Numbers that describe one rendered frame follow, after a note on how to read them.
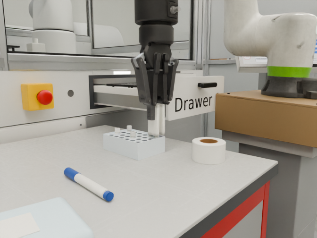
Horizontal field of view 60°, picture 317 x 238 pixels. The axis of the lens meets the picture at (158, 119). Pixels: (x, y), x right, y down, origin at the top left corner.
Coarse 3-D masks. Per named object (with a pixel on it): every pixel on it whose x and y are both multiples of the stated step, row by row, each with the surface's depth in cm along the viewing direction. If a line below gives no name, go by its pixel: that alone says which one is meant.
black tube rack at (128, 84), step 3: (108, 84) 93; (111, 84) 92; (114, 84) 91; (117, 84) 92; (120, 84) 91; (123, 84) 92; (126, 84) 91; (129, 84) 92; (132, 84) 91; (135, 84) 91; (129, 87) 99; (132, 87) 87
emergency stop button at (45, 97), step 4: (40, 92) 72; (44, 92) 72; (48, 92) 73; (40, 96) 72; (44, 96) 72; (48, 96) 73; (52, 96) 74; (40, 100) 72; (44, 100) 72; (48, 100) 73; (44, 104) 73
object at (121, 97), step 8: (96, 88) 92; (104, 88) 89; (112, 88) 86; (120, 88) 84; (128, 88) 81; (136, 88) 80; (96, 96) 92; (104, 96) 89; (112, 96) 86; (120, 96) 84; (128, 96) 81; (136, 96) 79; (104, 104) 90; (112, 104) 87; (120, 104) 84; (128, 104) 82; (136, 104) 80
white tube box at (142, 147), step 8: (104, 136) 65; (112, 136) 63; (120, 136) 64; (128, 136) 65; (136, 136) 64; (144, 136) 64; (152, 136) 64; (160, 136) 64; (104, 144) 65; (112, 144) 63; (120, 144) 61; (128, 144) 59; (136, 144) 57; (144, 144) 58; (152, 144) 60; (160, 144) 62; (120, 152) 61; (128, 152) 59; (136, 152) 58; (144, 152) 59; (152, 152) 60; (160, 152) 62
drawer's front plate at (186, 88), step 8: (176, 80) 71; (184, 80) 74; (192, 80) 76; (200, 80) 79; (208, 80) 83; (216, 80) 86; (176, 88) 71; (184, 88) 74; (192, 88) 77; (200, 88) 80; (208, 88) 83; (216, 88) 87; (176, 96) 72; (184, 96) 74; (192, 96) 77; (200, 96) 80; (208, 96) 84; (168, 104) 70; (176, 104) 72; (208, 104) 84; (168, 112) 70; (176, 112) 73; (184, 112) 75; (192, 112) 78; (200, 112) 81; (168, 120) 71
